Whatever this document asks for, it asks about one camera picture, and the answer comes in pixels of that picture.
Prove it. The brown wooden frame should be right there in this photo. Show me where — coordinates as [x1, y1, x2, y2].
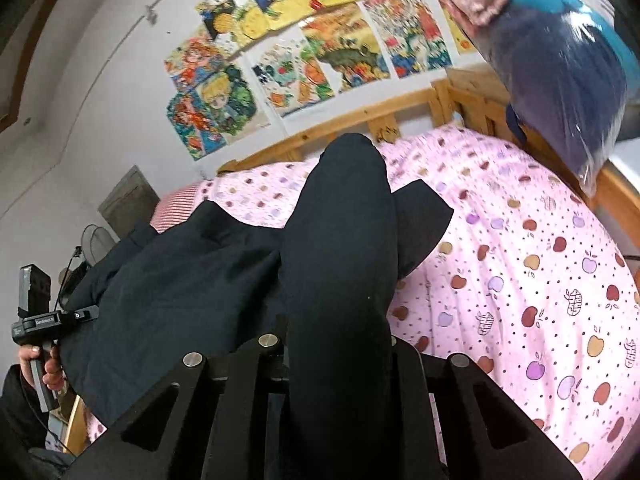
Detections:
[0, 0, 68, 133]

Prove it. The person's left forearm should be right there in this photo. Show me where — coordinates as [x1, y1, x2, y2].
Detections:
[0, 364, 56, 463]

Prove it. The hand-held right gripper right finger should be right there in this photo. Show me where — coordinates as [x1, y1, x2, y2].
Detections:
[387, 335, 583, 480]

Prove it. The grey wall panel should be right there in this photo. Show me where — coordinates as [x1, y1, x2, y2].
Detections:
[97, 165, 161, 241]

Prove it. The clear bag of blue clothes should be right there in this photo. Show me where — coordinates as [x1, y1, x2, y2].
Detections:
[475, 0, 632, 197]

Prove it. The red striped pillow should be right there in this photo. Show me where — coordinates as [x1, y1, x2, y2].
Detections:
[150, 182, 207, 233]

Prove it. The large black coat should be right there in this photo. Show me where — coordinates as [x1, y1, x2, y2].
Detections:
[60, 132, 456, 480]

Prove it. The dark object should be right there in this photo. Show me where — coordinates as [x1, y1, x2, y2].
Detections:
[59, 260, 92, 307]

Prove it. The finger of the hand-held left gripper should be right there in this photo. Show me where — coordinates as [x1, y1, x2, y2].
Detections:
[59, 307, 99, 327]

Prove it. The person's left hand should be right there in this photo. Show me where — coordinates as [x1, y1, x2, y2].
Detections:
[17, 344, 67, 395]

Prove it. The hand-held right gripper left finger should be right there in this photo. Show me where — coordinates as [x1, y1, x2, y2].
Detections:
[65, 314, 291, 480]

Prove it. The wooden bed frame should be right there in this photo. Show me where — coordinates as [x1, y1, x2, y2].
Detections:
[65, 67, 640, 456]

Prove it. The black cable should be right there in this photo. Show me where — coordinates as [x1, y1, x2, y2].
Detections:
[56, 246, 83, 311]

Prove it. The group of cartoon wall posters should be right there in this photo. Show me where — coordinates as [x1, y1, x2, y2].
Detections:
[165, 0, 478, 162]

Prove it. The pink apple print bed sheet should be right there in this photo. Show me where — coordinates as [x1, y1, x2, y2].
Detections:
[85, 125, 640, 480]

